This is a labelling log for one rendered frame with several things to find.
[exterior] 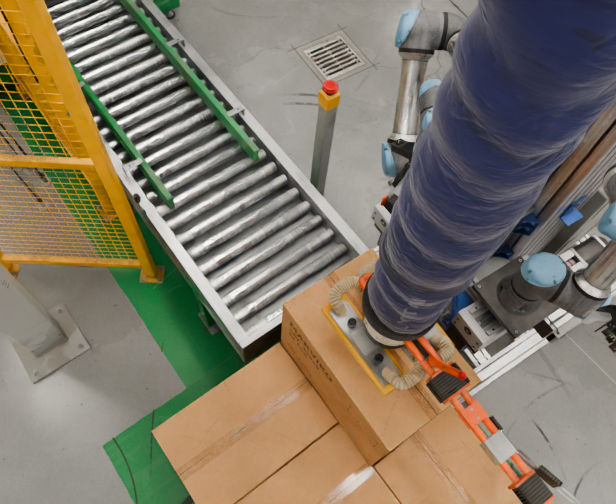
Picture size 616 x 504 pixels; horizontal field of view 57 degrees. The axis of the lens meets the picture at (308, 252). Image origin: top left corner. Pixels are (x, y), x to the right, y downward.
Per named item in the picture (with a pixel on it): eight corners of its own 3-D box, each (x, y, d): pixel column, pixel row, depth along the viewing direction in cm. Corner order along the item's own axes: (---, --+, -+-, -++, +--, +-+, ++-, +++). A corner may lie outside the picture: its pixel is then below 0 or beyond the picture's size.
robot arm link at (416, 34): (424, 183, 194) (450, 9, 176) (381, 179, 193) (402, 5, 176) (418, 176, 205) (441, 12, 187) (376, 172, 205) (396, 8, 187)
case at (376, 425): (280, 339, 234) (282, 303, 198) (357, 289, 246) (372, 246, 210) (369, 466, 214) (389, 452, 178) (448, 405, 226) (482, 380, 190)
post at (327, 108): (305, 213, 325) (318, 90, 236) (314, 207, 327) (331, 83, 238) (312, 222, 323) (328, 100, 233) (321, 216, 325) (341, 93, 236)
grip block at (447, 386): (423, 382, 167) (428, 377, 162) (448, 364, 170) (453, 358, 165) (441, 406, 164) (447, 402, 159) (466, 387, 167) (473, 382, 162)
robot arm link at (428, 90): (453, 98, 165) (456, 128, 160) (415, 95, 164) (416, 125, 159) (461, 78, 158) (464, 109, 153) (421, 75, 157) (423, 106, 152)
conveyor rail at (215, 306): (9, 32, 320) (-5, 3, 303) (18, 28, 321) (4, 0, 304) (240, 357, 244) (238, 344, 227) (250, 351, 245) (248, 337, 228)
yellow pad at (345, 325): (319, 310, 186) (321, 304, 182) (344, 295, 189) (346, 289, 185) (383, 397, 175) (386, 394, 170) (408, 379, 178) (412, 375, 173)
